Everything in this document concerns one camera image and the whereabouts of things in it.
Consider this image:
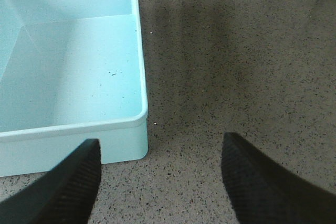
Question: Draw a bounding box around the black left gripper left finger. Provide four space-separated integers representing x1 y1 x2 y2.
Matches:
1 139 101 223

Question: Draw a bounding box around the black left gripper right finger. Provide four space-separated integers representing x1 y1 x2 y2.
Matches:
222 132 335 223

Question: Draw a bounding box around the light blue storage box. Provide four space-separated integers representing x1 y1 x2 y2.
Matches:
1 0 148 177

